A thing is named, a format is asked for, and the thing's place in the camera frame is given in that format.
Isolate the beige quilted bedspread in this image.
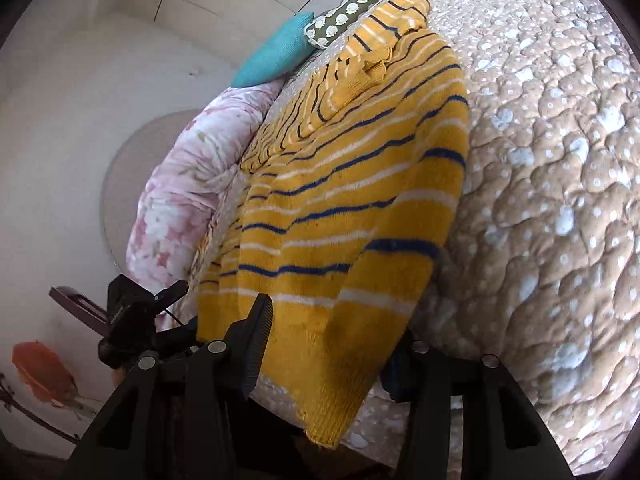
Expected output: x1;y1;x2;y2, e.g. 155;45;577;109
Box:
190;0;640;476

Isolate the orange flower wall decal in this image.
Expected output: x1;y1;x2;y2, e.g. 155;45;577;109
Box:
0;341;101;441

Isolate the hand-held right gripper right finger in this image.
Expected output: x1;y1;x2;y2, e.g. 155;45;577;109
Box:
379;329;576;480

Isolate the green patterned pillow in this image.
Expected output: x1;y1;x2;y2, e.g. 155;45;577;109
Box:
305;0;410;50

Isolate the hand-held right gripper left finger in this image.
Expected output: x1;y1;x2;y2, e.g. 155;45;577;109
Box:
62;293;274;480

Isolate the pink floral duvet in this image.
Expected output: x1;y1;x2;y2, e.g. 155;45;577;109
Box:
125;78;287;331

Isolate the teal pillow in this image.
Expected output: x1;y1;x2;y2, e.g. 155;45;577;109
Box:
231;11;315;88

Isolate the yellow striped knit sweater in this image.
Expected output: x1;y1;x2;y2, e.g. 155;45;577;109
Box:
196;0;470;450

